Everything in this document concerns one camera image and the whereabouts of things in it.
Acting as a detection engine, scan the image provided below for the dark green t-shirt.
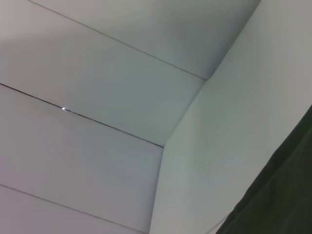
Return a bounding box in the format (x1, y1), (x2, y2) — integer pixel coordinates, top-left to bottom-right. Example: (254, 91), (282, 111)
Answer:
(215, 104), (312, 234)

